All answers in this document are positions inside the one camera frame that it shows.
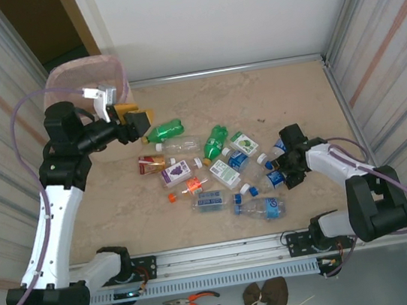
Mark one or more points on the blue label bottle blue cap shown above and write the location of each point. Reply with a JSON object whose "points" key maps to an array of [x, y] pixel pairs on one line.
{"points": [[275, 179]]}

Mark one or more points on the small blue label water bottle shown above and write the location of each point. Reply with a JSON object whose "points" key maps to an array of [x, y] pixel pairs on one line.
{"points": [[261, 158]]}

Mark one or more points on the large clear bottle blue label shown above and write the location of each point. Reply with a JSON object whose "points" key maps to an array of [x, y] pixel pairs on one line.
{"points": [[272, 207]]}

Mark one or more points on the green label small carton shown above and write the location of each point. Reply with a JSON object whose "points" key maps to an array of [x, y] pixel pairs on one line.
{"points": [[244, 144]]}

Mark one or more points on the blue label sports drink bottle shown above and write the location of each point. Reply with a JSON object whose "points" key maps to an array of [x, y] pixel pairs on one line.
{"points": [[236, 161]]}

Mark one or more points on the red gold label bottle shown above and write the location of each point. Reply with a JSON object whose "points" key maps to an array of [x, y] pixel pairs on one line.
{"points": [[152, 165]]}

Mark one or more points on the white green label square bottle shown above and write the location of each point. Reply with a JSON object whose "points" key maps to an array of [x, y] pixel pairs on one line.
{"points": [[224, 174]]}

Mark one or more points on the purple grape label bottle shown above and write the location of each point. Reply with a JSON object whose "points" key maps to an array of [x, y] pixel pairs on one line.
{"points": [[178, 173]]}

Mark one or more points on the green soda bottle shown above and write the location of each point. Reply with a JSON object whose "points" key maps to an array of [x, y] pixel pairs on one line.
{"points": [[214, 139]]}

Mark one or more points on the crushed blue label bottle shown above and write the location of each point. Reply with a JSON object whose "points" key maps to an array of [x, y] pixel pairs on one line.
{"points": [[210, 200]]}

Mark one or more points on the orange label bottle orange cap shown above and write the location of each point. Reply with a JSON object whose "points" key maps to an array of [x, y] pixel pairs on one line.
{"points": [[194, 185]]}

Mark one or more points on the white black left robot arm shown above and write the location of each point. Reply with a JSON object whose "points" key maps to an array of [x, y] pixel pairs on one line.
{"points": [[57, 218]]}

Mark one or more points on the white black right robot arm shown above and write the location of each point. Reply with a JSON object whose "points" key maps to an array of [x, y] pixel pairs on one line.
{"points": [[377, 204]]}

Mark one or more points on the green bottle yellow cap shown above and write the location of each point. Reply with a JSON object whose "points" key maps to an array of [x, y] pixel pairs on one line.
{"points": [[168, 129]]}

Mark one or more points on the brown wooden door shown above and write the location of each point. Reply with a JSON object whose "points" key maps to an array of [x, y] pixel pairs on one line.
{"points": [[41, 23]]}

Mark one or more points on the black right mount plate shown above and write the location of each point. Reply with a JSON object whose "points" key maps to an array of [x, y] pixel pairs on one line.
{"points": [[295, 242]]}

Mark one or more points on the black mount plate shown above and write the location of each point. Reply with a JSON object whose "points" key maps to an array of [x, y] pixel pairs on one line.
{"points": [[295, 242], [147, 263]]}

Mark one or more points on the aluminium side frame rail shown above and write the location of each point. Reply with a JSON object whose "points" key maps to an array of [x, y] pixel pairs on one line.
{"points": [[331, 77]]}

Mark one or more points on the aluminium back frame rail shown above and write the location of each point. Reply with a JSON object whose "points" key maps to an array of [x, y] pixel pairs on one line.
{"points": [[233, 69]]}

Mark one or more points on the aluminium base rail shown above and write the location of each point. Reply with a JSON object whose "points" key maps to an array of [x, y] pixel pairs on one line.
{"points": [[221, 252]]}

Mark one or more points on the black left mount plate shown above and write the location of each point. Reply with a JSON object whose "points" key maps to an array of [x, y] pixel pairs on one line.
{"points": [[147, 263]]}

